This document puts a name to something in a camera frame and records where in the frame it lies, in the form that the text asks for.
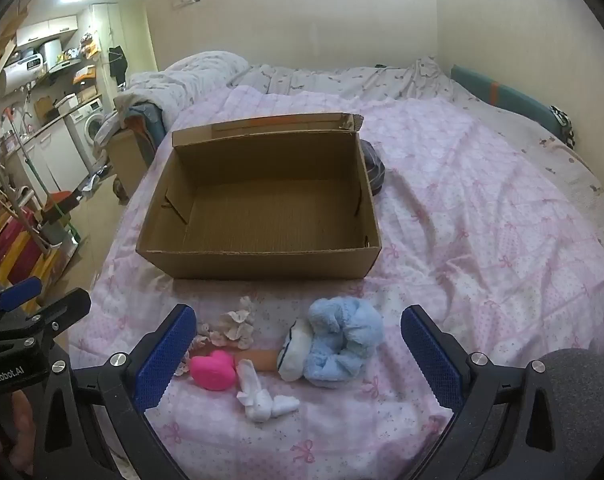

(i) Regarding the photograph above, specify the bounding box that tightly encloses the white floral quilt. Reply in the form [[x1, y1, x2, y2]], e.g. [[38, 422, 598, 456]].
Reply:
[[94, 50, 251, 152]]

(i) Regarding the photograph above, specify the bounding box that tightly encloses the red crate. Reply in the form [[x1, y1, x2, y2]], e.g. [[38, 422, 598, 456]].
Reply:
[[0, 207, 36, 272]]

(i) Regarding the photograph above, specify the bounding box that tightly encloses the white and blue plush toy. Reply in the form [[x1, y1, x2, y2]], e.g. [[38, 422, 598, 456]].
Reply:
[[278, 317, 316, 382]]

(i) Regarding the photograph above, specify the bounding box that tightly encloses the black hanging garment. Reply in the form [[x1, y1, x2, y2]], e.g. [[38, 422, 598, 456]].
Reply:
[[107, 46, 128, 84]]

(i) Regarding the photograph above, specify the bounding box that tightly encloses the pink bow-print blanket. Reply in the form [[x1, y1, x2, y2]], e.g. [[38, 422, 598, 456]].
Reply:
[[67, 84, 604, 480]]

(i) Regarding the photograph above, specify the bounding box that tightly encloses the white wall cabinet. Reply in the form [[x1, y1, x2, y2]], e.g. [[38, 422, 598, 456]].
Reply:
[[14, 14, 81, 52]]

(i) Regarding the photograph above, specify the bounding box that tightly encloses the beige fluffy scrunchie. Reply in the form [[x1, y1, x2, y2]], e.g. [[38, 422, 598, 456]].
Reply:
[[217, 296, 256, 351]]

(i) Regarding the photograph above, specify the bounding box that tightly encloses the beige lace scrunchie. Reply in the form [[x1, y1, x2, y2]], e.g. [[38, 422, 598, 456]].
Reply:
[[174, 323, 228, 379]]

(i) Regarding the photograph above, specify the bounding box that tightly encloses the black and white cloth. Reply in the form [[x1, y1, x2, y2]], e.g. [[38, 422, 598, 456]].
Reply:
[[549, 105, 579, 149]]

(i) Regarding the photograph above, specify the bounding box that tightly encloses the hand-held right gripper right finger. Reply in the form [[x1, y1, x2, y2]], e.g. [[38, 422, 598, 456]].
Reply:
[[401, 304, 585, 480]]

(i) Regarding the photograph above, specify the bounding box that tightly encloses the brown bedside box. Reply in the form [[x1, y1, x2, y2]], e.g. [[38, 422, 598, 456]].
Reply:
[[105, 127, 156, 202]]

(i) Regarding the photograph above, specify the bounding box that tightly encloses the person's left hand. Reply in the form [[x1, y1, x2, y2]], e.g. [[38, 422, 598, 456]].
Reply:
[[0, 391, 38, 473]]

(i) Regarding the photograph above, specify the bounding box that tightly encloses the white washing machine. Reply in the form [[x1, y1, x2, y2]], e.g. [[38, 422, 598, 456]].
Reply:
[[64, 97, 109, 172]]

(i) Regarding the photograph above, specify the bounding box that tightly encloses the teal bolster cushion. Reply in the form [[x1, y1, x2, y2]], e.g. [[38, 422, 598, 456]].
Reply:
[[449, 63, 564, 134]]

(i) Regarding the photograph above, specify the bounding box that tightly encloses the dark grey cap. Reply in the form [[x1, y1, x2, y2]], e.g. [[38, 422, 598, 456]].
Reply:
[[359, 139, 387, 196]]

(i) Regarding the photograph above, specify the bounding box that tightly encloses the white water heater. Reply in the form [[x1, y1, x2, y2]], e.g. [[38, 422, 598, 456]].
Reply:
[[0, 56, 49, 97]]

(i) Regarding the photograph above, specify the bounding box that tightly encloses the blue fluffy scrunchie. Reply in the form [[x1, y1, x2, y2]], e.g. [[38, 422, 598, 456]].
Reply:
[[302, 296, 385, 389]]

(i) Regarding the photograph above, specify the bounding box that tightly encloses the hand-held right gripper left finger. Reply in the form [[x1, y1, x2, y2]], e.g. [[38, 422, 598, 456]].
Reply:
[[34, 304, 198, 480]]

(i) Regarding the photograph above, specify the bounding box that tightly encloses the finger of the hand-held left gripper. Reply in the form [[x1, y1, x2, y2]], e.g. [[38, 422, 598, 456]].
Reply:
[[28, 287, 92, 335], [0, 277, 44, 312]]

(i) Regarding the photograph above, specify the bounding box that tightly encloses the white floor cabinet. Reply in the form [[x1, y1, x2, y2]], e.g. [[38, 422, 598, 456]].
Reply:
[[16, 120, 91, 197]]

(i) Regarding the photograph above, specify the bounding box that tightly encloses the pink ball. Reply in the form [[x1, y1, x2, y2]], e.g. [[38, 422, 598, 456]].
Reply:
[[189, 350, 237, 392]]

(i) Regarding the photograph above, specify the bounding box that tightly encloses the brown cardboard box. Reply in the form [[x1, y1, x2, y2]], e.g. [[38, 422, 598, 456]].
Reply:
[[136, 112, 383, 281]]

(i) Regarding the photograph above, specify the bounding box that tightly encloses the pile of clothes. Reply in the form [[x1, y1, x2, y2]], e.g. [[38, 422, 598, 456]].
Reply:
[[114, 102, 166, 162]]

